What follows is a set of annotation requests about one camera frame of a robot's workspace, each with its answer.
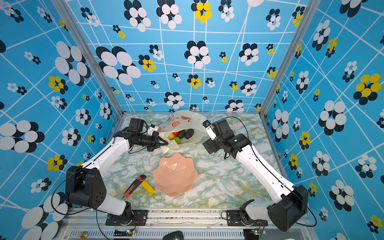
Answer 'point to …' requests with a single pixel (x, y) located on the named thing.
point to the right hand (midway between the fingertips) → (215, 137)
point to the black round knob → (176, 235)
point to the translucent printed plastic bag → (181, 128)
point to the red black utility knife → (137, 182)
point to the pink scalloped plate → (174, 174)
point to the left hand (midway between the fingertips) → (168, 142)
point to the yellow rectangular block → (146, 186)
